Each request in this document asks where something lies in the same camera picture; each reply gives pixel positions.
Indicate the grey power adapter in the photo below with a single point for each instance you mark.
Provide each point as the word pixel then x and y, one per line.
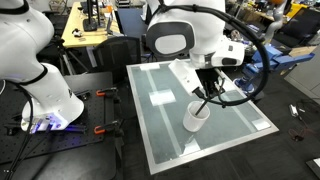
pixel 293 110

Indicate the blue machine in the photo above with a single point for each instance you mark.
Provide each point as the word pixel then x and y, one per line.
pixel 280 60

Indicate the orange black bar clamp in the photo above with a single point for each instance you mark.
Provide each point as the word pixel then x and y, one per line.
pixel 106 128
pixel 107 93

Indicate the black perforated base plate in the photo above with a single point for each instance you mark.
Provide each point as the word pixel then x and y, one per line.
pixel 66 140

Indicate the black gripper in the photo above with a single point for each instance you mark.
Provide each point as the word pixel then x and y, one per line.
pixel 208 78

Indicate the light wooden desk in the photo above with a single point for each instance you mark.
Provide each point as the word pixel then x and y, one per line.
pixel 76 33

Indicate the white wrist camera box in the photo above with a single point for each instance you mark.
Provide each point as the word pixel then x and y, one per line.
pixel 185 76

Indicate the black tripod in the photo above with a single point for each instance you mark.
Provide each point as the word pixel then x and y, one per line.
pixel 65 56

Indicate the black pen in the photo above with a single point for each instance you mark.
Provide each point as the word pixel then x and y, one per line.
pixel 201 107

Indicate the white ceramic mug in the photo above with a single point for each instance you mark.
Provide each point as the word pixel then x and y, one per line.
pixel 194 121

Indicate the black mesh chair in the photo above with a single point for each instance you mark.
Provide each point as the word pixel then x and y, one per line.
pixel 116 56

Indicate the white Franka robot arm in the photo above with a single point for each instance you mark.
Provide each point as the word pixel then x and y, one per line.
pixel 40 93

